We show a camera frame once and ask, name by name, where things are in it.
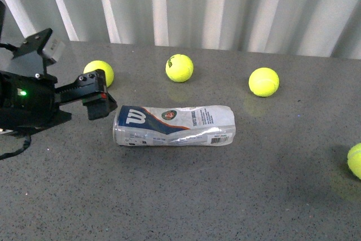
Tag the plain yellow tennis ball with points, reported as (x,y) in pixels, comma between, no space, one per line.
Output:
(264,82)

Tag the yellow tennis ball dark logo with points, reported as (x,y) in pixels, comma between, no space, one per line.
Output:
(179,68)

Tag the white pleated curtain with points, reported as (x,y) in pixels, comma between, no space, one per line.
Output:
(329,28)

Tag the clear Wilson tennis ball can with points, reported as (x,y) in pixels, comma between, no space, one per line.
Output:
(188,126)

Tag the tennis ball with Wilson logo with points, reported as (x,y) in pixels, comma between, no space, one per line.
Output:
(354,160)

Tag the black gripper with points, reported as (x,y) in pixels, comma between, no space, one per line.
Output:
(29,101)

